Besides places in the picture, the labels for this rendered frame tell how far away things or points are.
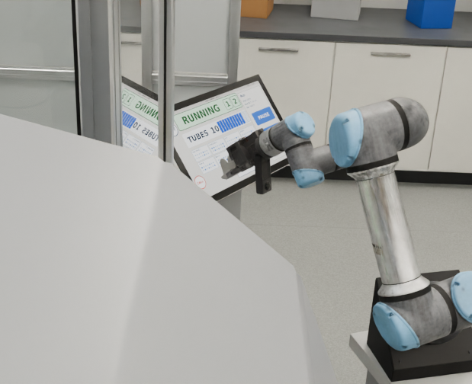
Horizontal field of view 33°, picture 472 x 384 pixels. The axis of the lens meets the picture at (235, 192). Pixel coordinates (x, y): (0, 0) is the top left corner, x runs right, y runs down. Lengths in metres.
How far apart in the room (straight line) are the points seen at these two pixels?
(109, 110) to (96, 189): 0.43
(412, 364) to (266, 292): 1.42
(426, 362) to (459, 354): 0.09
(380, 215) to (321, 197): 2.85
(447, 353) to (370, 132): 0.62
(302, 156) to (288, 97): 2.45
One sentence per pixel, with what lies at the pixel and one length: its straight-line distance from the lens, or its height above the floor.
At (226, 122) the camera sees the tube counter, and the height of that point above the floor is 1.12.
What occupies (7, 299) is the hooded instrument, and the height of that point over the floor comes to 1.75.
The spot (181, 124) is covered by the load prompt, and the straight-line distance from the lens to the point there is 2.32.
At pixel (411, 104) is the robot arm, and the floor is 1.42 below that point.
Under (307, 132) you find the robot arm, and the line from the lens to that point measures 2.08.
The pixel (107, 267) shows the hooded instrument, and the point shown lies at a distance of 0.46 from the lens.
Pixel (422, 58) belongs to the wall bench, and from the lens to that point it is 4.56.
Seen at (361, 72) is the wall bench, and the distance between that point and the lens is 4.52.
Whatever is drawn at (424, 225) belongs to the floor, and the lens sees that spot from 4.41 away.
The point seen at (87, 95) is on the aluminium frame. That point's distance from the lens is 0.96.
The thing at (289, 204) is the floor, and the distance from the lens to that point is 4.46.
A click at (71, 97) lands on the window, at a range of 0.98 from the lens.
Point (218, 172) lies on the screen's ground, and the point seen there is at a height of 1.02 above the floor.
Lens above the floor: 1.98
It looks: 26 degrees down
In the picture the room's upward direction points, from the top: 3 degrees clockwise
